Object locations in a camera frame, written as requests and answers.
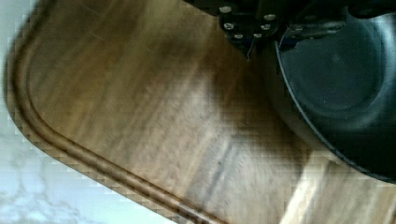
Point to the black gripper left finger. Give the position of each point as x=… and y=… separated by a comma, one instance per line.
x=246, y=23

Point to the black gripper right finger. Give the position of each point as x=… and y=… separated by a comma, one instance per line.
x=313, y=26

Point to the dark grey bowl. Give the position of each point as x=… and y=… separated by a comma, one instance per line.
x=338, y=92

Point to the dark wooden cutting board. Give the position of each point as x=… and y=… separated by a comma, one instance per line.
x=149, y=99

